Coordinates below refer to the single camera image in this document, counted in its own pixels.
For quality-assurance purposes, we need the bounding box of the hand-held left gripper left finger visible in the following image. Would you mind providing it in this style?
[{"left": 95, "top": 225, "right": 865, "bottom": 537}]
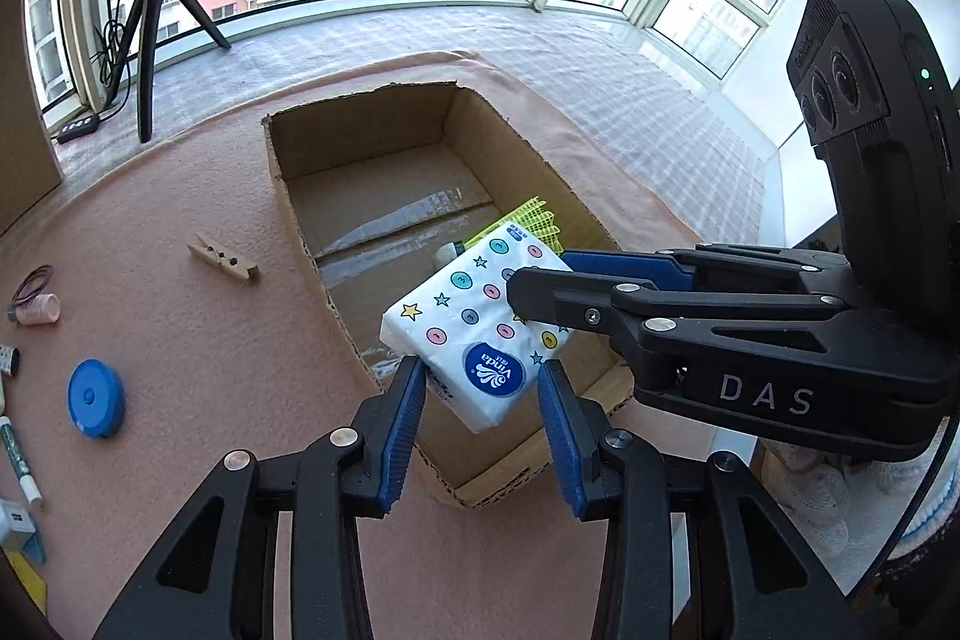
[{"left": 94, "top": 355, "right": 428, "bottom": 640}]

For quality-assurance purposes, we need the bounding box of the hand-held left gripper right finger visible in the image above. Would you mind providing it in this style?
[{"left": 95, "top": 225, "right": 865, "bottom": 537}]
[{"left": 537, "top": 359, "right": 850, "bottom": 640}]

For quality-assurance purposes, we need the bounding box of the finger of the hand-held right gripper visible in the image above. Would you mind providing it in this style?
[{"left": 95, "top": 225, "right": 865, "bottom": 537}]
[
  {"left": 507, "top": 267, "right": 854, "bottom": 357},
  {"left": 561, "top": 242, "right": 856, "bottom": 305}
]

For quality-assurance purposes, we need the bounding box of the star-print tissue pack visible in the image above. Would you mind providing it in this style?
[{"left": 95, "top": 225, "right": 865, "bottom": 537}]
[{"left": 379, "top": 222, "right": 577, "bottom": 435}]

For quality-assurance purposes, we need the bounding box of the cardboard box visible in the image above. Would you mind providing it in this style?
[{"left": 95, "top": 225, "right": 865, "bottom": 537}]
[{"left": 261, "top": 80, "right": 638, "bottom": 512}]

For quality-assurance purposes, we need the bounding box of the blue round tape measure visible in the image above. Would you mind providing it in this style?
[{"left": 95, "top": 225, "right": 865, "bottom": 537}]
[{"left": 66, "top": 359, "right": 126, "bottom": 440}]

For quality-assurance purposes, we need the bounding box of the green glue stick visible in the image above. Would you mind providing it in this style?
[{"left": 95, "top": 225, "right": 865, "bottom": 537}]
[{"left": 0, "top": 415, "right": 44, "bottom": 510}]

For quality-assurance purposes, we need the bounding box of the white charger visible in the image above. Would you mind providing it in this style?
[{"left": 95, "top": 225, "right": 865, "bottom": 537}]
[{"left": 0, "top": 497, "right": 38, "bottom": 547}]

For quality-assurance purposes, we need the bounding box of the yellow card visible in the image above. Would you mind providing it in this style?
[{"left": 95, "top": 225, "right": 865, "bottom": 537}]
[{"left": 0, "top": 554, "right": 47, "bottom": 618}]

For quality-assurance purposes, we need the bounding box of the person's right hand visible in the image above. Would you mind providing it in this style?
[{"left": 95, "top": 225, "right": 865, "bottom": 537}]
[{"left": 765, "top": 441, "right": 912, "bottom": 570}]

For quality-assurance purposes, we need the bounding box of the yellow shuttlecock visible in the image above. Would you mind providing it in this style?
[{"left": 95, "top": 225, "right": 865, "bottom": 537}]
[{"left": 435, "top": 196, "right": 565, "bottom": 270}]

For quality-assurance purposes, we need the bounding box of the checked cloth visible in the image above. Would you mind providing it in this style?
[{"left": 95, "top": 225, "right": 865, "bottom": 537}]
[{"left": 56, "top": 2, "right": 766, "bottom": 236}]

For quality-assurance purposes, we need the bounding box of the pink blanket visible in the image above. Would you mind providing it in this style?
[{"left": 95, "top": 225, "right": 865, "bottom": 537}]
[{"left": 0, "top": 51, "right": 721, "bottom": 640}]

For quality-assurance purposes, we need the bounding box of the wooden clothespin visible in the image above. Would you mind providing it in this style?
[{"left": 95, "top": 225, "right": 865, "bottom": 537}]
[{"left": 187, "top": 233, "right": 261, "bottom": 285}]

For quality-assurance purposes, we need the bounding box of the small pink bottle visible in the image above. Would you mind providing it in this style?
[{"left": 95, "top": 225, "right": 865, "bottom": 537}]
[{"left": 6, "top": 293, "right": 61, "bottom": 326}]

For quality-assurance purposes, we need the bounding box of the black tripod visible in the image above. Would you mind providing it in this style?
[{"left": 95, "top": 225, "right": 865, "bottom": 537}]
[{"left": 112, "top": 0, "right": 232, "bottom": 145}]

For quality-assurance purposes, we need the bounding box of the black inline remote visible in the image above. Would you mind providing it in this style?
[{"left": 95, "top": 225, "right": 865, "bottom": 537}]
[{"left": 56, "top": 113, "right": 102, "bottom": 145}]

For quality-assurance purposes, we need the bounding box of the wooden board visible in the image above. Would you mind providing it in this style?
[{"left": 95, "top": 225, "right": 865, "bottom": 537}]
[{"left": 0, "top": 0, "right": 65, "bottom": 236}]

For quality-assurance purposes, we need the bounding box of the dark hair tie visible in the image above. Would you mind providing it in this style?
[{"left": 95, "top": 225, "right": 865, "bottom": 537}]
[{"left": 11, "top": 265, "right": 56, "bottom": 304}]

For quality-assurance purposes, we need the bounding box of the black cable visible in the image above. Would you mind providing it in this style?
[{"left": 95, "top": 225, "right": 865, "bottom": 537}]
[{"left": 94, "top": 0, "right": 147, "bottom": 120}]

